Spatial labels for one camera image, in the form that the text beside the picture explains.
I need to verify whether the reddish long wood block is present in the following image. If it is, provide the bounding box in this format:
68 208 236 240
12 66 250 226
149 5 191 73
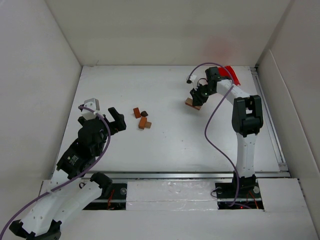
185 102 201 111

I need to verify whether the light long wood block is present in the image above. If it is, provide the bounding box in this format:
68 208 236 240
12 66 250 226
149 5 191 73
185 98 193 105

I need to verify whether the orange arch wood block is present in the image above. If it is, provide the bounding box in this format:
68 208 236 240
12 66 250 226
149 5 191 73
138 116 147 130

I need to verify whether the tan cube wood block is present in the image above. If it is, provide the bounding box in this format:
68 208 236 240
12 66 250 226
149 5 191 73
145 121 152 129

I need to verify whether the red plastic bin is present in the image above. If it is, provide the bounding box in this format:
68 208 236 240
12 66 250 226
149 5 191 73
218 65 241 86

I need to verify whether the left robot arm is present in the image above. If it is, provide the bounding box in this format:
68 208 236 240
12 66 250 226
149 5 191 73
6 103 127 240

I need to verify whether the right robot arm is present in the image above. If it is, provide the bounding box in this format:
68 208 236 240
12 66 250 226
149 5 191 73
186 65 264 197

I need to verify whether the small red-brown wood block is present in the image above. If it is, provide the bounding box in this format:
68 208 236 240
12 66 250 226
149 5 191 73
133 107 141 119

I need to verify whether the dark brown wood block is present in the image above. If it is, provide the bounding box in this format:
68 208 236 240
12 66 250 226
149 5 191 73
140 111 148 117

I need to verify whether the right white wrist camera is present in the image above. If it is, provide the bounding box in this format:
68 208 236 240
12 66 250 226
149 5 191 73
186 74 197 84

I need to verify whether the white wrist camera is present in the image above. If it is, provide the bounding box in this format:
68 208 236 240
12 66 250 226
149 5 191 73
81 98 100 120
186 74 197 84

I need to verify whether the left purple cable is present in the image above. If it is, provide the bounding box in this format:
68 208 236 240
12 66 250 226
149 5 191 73
0 104 112 240

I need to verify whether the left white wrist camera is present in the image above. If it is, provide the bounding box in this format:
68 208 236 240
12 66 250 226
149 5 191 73
81 98 100 120

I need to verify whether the aluminium front rail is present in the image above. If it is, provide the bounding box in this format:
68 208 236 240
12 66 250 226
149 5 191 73
82 171 291 180

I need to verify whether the aluminium side rail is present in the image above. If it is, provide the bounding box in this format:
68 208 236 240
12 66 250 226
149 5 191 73
250 67 289 172

